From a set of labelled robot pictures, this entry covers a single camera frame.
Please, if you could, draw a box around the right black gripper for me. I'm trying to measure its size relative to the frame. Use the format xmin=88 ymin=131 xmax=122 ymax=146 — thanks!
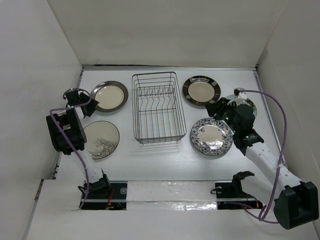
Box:
xmin=204 ymin=97 xmax=240 ymax=134

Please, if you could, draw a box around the brown rimmed cream plate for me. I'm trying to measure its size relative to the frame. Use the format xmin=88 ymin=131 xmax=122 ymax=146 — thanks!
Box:
xmin=90 ymin=80 xmax=129 ymax=113

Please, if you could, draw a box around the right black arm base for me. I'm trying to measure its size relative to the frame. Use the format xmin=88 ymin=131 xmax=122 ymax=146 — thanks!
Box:
xmin=210 ymin=181 xmax=263 ymax=210

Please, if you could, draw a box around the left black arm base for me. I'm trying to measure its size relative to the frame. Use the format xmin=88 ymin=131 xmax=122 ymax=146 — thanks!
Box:
xmin=78 ymin=181 xmax=128 ymax=211

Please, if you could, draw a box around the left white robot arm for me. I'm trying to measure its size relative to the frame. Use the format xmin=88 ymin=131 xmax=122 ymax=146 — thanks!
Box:
xmin=46 ymin=88 xmax=112 ymax=199

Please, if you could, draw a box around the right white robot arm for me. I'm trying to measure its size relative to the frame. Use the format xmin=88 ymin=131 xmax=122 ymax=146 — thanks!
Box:
xmin=205 ymin=97 xmax=320 ymax=230

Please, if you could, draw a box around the teal flower plate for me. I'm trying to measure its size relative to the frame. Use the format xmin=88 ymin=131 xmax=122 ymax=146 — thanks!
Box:
xmin=226 ymin=94 xmax=258 ymax=118

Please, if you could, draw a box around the black striped rim plate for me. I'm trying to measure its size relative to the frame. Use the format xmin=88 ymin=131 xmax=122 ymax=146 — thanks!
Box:
xmin=182 ymin=75 xmax=221 ymax=107

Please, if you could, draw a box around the blue floral pattern plate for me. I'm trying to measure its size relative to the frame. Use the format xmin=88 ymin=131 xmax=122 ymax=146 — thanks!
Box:
xmin=190 ymin=118 xmax=233 ymax=157

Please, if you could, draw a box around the tree pattern cream plate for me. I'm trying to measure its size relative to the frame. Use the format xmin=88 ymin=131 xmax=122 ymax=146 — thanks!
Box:
xmin=84 ymin=121 xmax=120 ymax=162

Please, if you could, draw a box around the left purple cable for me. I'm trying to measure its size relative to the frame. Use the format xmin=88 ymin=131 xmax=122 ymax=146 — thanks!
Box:
xmin=49 ymin=88 xmax=95 ymax=208

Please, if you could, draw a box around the purple cable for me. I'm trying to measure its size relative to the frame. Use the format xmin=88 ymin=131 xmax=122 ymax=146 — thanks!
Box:
xmin=237 ymin=90 xmax=287 ymax=222
xmin=49 ymin=88 xmax=95 ymax=208

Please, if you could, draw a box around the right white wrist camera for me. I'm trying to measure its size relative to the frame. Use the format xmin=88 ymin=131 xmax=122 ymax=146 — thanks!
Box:
xmin=233 ymin=87 xmax=247 ymax=99

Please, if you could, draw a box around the grey wire dish rack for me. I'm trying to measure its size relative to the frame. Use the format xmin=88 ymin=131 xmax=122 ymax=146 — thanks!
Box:
xmin=131 ymin=71 xmax=187 ymax=145

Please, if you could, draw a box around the metal rail bar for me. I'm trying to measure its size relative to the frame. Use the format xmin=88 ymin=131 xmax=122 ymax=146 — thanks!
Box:
xmin=85 ymin=198 xmax=257 ymax=204

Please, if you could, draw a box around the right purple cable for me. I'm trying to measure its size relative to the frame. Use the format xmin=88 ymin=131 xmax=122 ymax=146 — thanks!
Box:
xmin=237 ymin=90 xmax=287 ymax=222

